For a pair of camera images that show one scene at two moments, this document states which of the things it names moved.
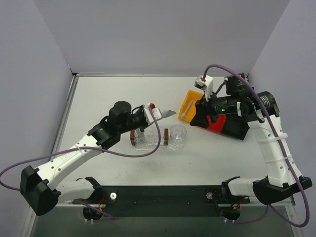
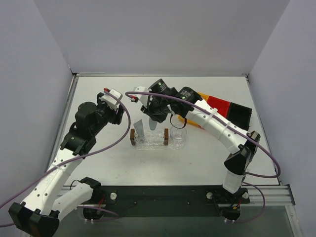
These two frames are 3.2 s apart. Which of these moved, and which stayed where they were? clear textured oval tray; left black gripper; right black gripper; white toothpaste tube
Moved: left black gripper; right black gripper
Stayed: white toothpaste tube; clear textured oval tray
